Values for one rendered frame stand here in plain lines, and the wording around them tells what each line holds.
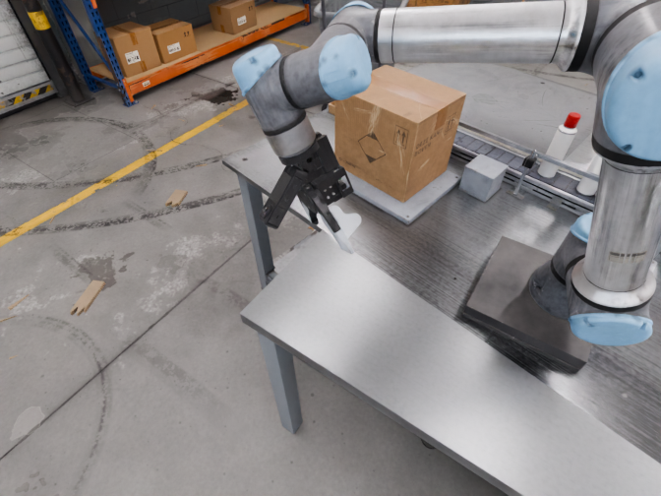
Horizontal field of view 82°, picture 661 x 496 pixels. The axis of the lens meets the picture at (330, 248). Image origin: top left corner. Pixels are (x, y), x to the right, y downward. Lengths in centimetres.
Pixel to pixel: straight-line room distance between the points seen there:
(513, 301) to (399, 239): 34
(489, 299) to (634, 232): 41
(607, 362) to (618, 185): 54
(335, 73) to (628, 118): 33
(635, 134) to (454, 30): 27
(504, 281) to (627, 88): 61
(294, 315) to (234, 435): 88
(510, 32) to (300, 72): 29
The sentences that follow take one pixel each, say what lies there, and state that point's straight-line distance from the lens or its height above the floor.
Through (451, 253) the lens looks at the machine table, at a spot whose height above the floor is 83.
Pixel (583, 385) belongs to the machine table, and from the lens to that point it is 101.
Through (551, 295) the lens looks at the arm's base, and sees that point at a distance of 99.
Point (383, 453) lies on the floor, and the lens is 168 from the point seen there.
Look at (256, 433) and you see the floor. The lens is 172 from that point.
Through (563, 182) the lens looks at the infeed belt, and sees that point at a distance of 142.
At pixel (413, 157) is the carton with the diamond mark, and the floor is 101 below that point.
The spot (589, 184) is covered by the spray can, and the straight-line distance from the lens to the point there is 138.
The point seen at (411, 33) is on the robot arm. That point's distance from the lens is 64.
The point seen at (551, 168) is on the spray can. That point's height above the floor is 92.
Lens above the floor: 162
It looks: 47 degrees down
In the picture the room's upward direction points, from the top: straight up
